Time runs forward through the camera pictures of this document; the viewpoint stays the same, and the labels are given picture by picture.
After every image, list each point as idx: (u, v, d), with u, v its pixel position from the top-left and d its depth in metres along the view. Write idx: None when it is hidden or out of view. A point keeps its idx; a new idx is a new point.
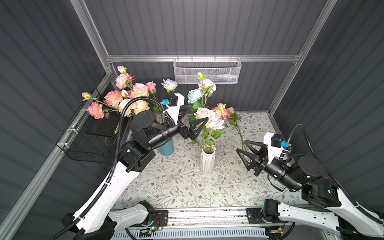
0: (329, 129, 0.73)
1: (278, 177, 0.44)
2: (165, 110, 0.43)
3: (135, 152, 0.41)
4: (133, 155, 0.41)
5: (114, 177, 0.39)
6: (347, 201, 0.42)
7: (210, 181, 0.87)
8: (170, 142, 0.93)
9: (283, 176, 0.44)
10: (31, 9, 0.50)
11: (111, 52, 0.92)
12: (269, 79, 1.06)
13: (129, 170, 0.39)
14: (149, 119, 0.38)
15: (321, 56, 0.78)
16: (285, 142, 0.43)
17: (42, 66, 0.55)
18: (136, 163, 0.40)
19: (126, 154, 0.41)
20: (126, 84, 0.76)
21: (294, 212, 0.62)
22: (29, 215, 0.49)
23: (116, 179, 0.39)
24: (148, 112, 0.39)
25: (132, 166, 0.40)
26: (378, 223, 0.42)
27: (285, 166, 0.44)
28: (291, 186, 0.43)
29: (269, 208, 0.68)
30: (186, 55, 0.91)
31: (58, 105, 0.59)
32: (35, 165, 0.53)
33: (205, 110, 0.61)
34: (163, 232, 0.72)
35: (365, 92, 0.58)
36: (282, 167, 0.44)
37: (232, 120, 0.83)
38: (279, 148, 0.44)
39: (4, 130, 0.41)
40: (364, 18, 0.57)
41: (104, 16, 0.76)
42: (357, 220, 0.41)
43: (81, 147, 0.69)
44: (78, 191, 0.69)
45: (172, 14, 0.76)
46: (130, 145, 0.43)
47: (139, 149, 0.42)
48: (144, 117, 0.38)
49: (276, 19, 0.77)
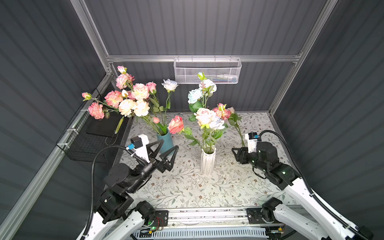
0: (329, 129, 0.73)
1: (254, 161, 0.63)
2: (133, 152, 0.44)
3: (112, 201, 0.43)
4: (110, 204, 0.43)
5: (91, 228, 0.41)
6: (303, 188, 0.49)
7: (210, 181, 0.87)
8: (170, 141, 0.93)
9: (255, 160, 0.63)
10: (31, 9, 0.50)
11: (111, 52, 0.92)
12: (269, 79, 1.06)
13: (105, 221, 0.41)
14: (123, 173, 0.40)
15: (321, 57, 0.78)
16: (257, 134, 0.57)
17: (42, 66, 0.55)
18: (113, 212, 0.42)
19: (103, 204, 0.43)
20: (126, 84, 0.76)
21: (289, 212, 0.62)
22: (29, 216, 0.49)
23: (93, 230, 0.41)
24: (123, 165, 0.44)
25: (108, 217, 0.42)
26: (341, 224, 0.42)
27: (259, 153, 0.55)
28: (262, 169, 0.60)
29: (271, 203, 0.69)
30: (187, 55, 0.91)
31: (58, 105, 0.59)
32: (35, 165, 0.53)
33: (205, 110, 0.61)
34: (163, 232, 0.72)
35: (364, 92, 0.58)
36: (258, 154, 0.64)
37: (232, 120, 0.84)
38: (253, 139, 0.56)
39: (4, 130, 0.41)
40: (364, 18, 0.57)
41: (104, 16, 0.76)
42: (321, 218, 0.44)
43: (80, 146, 0.69)
44: (78, 191, 0.69)
45: (172, 14, 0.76)
46: (108, 194, 0.44)
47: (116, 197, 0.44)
48: (119, 170, 0.40)
49: (276, 19, 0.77)
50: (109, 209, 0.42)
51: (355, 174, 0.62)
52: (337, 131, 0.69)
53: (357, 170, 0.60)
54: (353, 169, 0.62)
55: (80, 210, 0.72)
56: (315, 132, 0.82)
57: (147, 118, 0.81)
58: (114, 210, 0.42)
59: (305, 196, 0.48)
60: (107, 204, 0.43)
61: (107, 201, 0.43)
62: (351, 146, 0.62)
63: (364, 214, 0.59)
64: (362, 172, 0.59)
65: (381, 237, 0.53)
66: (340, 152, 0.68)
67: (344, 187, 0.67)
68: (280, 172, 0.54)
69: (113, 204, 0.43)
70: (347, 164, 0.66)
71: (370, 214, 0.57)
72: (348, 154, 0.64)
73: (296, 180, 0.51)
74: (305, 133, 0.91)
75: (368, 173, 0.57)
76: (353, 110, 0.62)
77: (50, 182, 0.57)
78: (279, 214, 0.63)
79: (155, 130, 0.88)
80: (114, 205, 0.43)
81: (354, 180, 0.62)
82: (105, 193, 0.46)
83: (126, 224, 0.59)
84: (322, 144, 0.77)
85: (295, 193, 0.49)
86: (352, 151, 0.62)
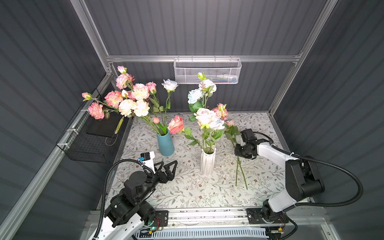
0: (329, 129, 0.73)
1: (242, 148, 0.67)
2: (143, 164, 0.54)
3: (121, 206, 0.49)
4: (120, 209, 0.48)
5: (101, 231, 0.46)
6: (265, 143, 0.68)
7: (210, 181, 0.87)
8: (171, 142, 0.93)
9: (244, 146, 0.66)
10: (30, 9, 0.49)
11: (111, 52, 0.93)
12: (269, 79, 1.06)
13: (114, 225, 0.46)
14: (142, 179, 0.49)
15: (321, 56, 0.78)
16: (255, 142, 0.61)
17: (43, 67, 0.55)
18: (122, 218, 0.47)
19: (113, 210, 0.49)
20: (126, 84, 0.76)
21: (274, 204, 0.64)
22: (29, 217, 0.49)
23: (103, 233, 0.46)
24: (140, 172, 0.51)
25: (117, 221, 0.47)
26: (286, 154, 0.55)
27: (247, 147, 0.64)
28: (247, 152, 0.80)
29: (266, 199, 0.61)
30: (187, 55, 0.91)
31: (58, 105, 0.59)
32: (35, 165, 0.53)
33: (205, 110, 0.61)
34: (163, 232, 0.72)
35: (365, 92, 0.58)
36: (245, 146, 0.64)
37: (229, 133, 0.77)
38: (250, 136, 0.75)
39: (4, 130, 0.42)
40: (364, 18, 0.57)
41: (104, 16, 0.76)
42: (279, 160, 0.56)
43: (80, 146, 0.69)
44: (78, 191, 0.69)
45: (172, 14, 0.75)
46: (118, 201, 0.50)
47: (125, 204, 0.50)
48: (137, 176, 0.50)
49: (276, 19, 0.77)
50: (118, 214, 0.48)
51: (355, 174, 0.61)
52: (337, 131, 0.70)
53: (356, 170, 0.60)
54: (353, 170, 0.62)
55: (80, 210, 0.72)
56: (315, 132, 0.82)
57: (147, 118, 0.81)
58: (122, 215, 0.47)
59: (268, 147, 0.63)
60: (117, 210, 0.48)
61: (116, 206, 0.49)
62: (351, 147, 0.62)
63: (364, 214, 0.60)
64: (361, 172, 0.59)
65: (381, 237, 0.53)
66: (340, 151, 0.68)
67: (344, 187, 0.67)
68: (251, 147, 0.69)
69: (121, 210, 0.48)
70: (347, 164, 0.66)
71: (369, 213, 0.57)
72: (348, 154, 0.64)
73: (263, 141, 0.70)
74: (305, 133, 0.91)
75: (368, 173, 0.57)
76: (353, 109, 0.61)
77: (50, 182, 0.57)
78: (272, 202, 0.65)
79: (155, 130, 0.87)
80: (123, 210, 0.48)
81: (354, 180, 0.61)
82: (114, 200, 0.51)
83: (125, 228, 0.60)
84: (323, 144, 0.76)
85: (262, 148, 0.65)
86: (352, 151, 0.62)
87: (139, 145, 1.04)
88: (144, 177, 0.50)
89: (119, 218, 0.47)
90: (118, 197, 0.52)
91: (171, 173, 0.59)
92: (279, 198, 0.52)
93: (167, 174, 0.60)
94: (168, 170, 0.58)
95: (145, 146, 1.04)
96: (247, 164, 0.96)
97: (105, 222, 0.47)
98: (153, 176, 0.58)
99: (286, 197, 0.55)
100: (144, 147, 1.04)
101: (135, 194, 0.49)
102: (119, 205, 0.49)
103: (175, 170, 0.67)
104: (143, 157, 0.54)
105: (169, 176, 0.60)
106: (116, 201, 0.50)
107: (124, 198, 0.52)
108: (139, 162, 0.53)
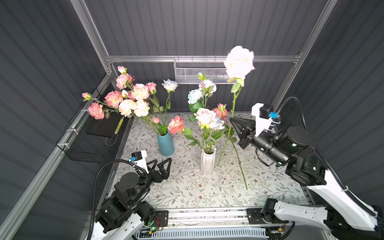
0: (330, 129, 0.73)
1: (265, 149, 0.42)
2: (134, 164, 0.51)
3: (113, 211, 0.46)
4: (111, 213, 0.45)
5: (93, 237, 0.44)
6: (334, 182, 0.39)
7: (210, 182, 0.86)
8: (171, 140, 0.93)
9: (269, 149, 0.43)
10: (31, 9, 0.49)
11: (111, 52, 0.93)
12: (269, 79, 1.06)
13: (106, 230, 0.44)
14: (133, 181, 0.46)
15: (321, 56, 0.78)
16: (274, 113, 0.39)
17: (43, 67, 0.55)
18: (113, 221, 0.44)
19: (105, 214, 0.45)
20: (126, 84, 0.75)
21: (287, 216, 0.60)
22: (28, 218, 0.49)
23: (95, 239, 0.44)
24: (132, 174, 0.47)
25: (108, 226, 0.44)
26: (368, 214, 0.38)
27: (272, 138, 0.42)
28: (277, 159, 0.41)
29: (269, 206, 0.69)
30: (187, 55, 0.91)
31: (58, 104, 0.59)
32: (35, 165, 0.53)
33: (205, 110, 0.61)
34: (163, 232, 0.72)
35: (365, 92, 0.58)
36: (270, 140, 0.42)
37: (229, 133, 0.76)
38: (268, 120, 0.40)
39: (4, 130, 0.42)
40: (364, 18, 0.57)
41: (104, 16, 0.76)
42: (346, 208, 0.38)
43: (80, 146, 0.69)
44: (78, 191, 0.69)
45: (172, 14, 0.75)
46: (109, 204, 0.47)
47: (116, 206, 0.47)
48: (129, 178, 0.46)
49: (276, 18, 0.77)
50: (109, 219, 0.45)
51: (356, 174, 0.62)
52: (337, 131, 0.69)
53: (357, 170, 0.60)
54: (354, 170, 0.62)
55: (80, 210, 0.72)
56: (315, 132, 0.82)
57: (147, 118, 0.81)
58: (114, 220, 0.44)
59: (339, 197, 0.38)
60: (108, 214, 0.45)
61: (107, 211, 0.46)
62: (351, 147, 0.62)
63: None
64: (363, 172, 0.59)
65: None
66: (340, 151, 0.68)
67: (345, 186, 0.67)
68: (308, 167, 0.39)
69: (113, 214, 0.45)
70: (347, 164, 0.66)
71: None
72: (349, 153, 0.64)
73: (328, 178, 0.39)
74: None
75: (368, 173, 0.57)
76: (353, 109, 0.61)
77: (50, 182, 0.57)
78: (281, 213, 0.62)
79: (155, 130, 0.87)
80: (114, 215, 0.45)
81: (355, 180, 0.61)
82: (105, 203, 0.48)
83: (125, 228, 0.60)
84: (323, 144, 0.76)
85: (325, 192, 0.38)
86: (352, 151, 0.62)
87: (139, 145, 1.04)
88: (136, 179, 0.46)
89: (111, 222, 0.44)
90: (110, 199, 0.49)
91: (165, 171, 0.56)
92: (295, 215, 0.58)
93: (162, 173, 0.57)
94: (163, 171, 0.55)
95: (145, 146, 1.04)
96: (247, 164, 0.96)
97: (96, 228, 0.45)
98: (146, 176, 0.55)
99: (304, 216, 0.55)
100: (144, 147, 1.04)
101: (125, 196, 0.44)
102: (110, 209, 0.46)
103: (170, 167, 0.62)
104: (134, 157, 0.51)
105: (164, 175, 0.57)
106: (108, 204, 0.47)
107: (116, 201, 0.49)
108: (130, 162, 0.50)
